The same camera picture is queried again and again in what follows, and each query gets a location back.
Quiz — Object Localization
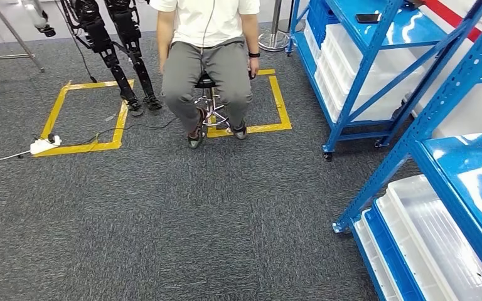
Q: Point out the person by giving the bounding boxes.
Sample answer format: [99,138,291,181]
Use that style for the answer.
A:
[149,0,261,151]

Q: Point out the white power strip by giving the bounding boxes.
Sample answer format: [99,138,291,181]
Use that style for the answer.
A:
[29,135,63,156]

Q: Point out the black round stool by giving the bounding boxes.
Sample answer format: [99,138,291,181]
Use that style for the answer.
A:
[194,71,232,130]

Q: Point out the yellow floor tape square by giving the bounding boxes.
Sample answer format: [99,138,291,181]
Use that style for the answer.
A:
[33,78,136,158]

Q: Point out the chrome stool base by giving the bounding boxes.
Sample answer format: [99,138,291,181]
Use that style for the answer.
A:
[258,0,291,53]

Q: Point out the white vehicle with red stripe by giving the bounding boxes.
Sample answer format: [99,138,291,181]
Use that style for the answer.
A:
[411,0,482,140]

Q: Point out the black floor cable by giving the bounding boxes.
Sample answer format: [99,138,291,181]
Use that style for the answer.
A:
[33,116,179,146]

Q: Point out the white floor cable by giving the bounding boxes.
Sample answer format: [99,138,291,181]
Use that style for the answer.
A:
[0,150,32,164]

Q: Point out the blue metal shelf rack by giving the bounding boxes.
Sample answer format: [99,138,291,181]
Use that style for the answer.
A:
[286,0,481,162]
[331,0,482,301]

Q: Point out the black flat object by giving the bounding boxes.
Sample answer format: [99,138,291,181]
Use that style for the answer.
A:
[355,13,382,24]

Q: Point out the metal stand leg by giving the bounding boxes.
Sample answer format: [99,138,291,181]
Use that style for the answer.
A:
[0,0,46,73]

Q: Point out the white plastic crate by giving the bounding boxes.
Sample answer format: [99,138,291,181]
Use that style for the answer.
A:
[376,174,482,301]
[354,208,402,301]

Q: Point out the stack of white plastic crates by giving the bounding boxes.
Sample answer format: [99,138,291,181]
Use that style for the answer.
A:
[303,19,437,124]

